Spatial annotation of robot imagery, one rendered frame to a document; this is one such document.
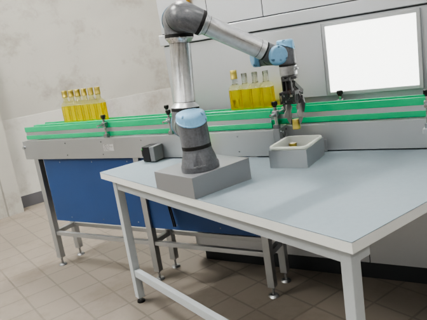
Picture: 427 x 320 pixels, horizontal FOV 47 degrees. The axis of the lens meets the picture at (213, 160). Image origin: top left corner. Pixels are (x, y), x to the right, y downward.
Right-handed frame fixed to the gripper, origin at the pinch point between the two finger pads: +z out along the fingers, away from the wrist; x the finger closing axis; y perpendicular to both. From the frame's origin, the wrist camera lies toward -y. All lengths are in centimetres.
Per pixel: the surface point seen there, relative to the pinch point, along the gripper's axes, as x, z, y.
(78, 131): -140, -1, -10
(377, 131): 32.3, 8.7, -10.4
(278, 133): -9.9, 5.9, -2.5
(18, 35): -325, -77, -142
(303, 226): 27, 17, 77
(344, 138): 17.7, 11.6, -10.9
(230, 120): -35.1, -1.3, -5.4
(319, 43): 5.1, -30.8, -29.6
